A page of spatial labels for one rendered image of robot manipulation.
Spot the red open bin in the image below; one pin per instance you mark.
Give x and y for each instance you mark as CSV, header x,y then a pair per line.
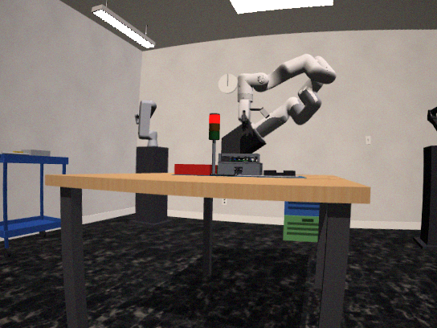
x,y
194,169

